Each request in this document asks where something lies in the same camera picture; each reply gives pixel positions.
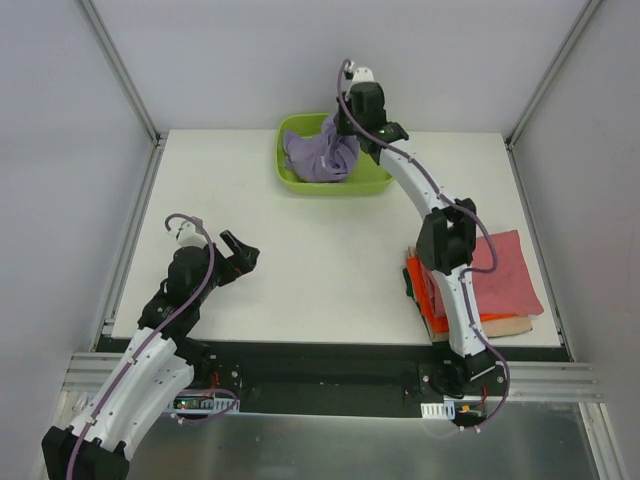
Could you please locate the controller board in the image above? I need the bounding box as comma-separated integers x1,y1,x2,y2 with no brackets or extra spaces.
420,399,488,441
164,388,240,425

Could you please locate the right controller board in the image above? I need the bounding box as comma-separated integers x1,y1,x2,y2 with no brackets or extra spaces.
420,399,488,441

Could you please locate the left controller board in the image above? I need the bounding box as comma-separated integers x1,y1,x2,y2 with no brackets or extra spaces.
164,388,240,425

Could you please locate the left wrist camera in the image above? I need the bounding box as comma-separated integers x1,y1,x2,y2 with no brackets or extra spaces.
167,220,207,248

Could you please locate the green plastic basin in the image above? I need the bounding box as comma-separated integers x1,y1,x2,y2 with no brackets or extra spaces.
275,113,393,196

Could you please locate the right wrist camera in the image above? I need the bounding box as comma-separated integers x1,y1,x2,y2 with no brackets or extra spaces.
343,61,376,88

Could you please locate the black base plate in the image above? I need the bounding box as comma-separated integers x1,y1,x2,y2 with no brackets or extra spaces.
99,340,569,418

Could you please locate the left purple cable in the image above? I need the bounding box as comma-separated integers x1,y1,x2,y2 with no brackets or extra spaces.
64,214,217,480

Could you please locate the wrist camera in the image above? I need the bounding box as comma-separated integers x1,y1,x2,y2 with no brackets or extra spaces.
167,220,207,248
343,61,376,88

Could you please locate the beige folded t shirt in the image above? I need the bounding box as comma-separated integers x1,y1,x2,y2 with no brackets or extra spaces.
405,244,534,344

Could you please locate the dark green folded t shirt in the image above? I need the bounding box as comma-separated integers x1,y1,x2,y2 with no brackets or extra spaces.
403,264,449,343

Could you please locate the aluminium frame post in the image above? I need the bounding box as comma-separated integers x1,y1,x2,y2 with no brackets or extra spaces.
74,0,169,149
503,0,604,151

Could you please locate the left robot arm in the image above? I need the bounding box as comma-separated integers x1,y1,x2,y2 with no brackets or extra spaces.
42,231,260,479

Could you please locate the right aluminium frame post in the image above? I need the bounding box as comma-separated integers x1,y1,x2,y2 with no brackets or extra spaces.
503,0,604,151

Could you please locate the purple t shirt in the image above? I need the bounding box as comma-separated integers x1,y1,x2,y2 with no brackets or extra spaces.
282,113,360,183

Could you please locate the orange folded t shirt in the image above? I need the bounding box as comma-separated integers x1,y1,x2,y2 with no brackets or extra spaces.
405,254,526,334

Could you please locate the pink folded t shirt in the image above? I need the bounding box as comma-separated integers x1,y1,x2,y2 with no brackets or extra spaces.
421,230,544,322

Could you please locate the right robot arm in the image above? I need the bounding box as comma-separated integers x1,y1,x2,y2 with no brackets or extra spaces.
336,81,496,399

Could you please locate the left aluminium frame post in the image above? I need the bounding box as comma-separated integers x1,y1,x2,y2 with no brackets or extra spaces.
74,0,169,149

